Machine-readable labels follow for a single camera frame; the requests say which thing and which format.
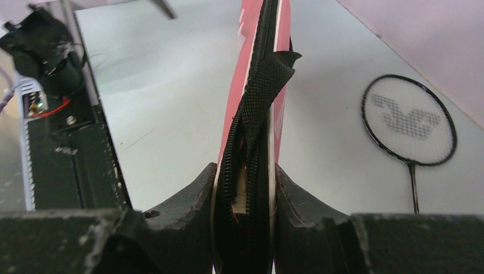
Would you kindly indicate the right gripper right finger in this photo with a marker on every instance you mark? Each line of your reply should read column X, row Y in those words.
column 312, row 237

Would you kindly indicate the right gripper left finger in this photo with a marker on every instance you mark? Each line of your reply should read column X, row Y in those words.
column 173, row 237

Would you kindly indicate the pink SPORT racket bag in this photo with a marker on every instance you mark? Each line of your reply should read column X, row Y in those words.
column 243, row 206

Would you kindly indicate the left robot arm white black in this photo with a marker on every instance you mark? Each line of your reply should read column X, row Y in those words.
column 42, row 48

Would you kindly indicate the black racket left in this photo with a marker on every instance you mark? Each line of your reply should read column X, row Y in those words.
column 409, row 122

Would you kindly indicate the left controller board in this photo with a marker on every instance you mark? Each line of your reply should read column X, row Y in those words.
column 34, row 103

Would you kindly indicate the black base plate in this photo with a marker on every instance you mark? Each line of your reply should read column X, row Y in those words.
column 72, row 162

